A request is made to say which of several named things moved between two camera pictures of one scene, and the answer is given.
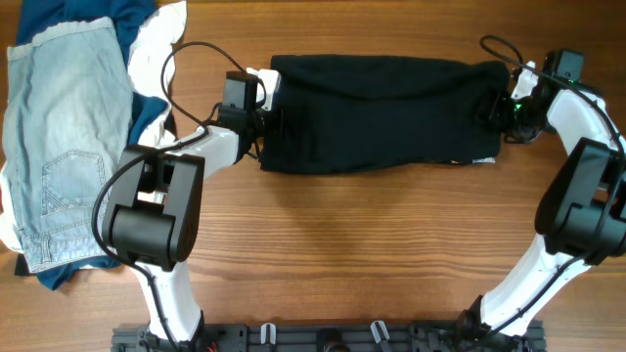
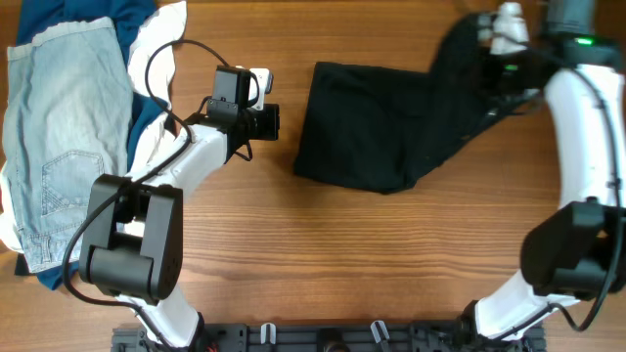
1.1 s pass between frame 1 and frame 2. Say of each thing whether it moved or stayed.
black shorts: moved
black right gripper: moved
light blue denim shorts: stayed
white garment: stayed
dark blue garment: stayed
